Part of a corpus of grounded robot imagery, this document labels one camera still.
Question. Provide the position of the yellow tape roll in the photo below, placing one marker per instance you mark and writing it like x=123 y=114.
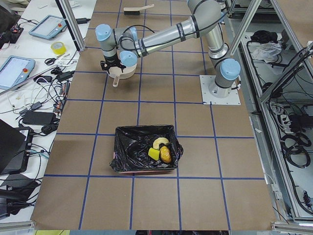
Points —
x=58 y=48

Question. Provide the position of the black power brick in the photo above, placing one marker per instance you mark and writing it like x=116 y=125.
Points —
x=39 y=118

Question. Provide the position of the black handled scissors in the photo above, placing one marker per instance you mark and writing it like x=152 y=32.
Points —
x=51 y=61

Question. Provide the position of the yellow-green sponge chunk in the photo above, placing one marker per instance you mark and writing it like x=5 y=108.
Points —
x=154 y=154

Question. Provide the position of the orange potato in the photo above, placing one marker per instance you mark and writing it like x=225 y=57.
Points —
x=165 y=154

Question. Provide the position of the black laptop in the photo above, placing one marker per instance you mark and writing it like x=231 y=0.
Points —
x=15 y=145

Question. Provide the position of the aluminium frame post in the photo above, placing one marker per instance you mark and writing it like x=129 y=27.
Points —
x=72 y=25

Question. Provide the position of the pale curved peel piece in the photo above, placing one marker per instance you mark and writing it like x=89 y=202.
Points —
x=159 y=141

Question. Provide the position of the beige plastic dustpan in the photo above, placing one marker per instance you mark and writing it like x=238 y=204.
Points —
x=118 y=74

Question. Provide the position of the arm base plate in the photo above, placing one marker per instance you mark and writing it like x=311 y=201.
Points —
x=214 y=95

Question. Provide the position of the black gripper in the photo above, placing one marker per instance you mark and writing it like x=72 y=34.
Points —
x=111 y=61

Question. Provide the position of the black-lined trash bin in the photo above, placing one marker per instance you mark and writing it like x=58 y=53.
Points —
x=131 y=145

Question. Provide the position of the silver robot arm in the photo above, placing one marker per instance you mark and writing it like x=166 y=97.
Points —
x=121 y=47

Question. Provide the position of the beige hand brush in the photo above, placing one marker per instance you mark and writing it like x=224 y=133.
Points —
x=136 y=10

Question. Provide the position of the blue teach pendant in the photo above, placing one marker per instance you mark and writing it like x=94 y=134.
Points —
x=48 y=28
x=15 y=70

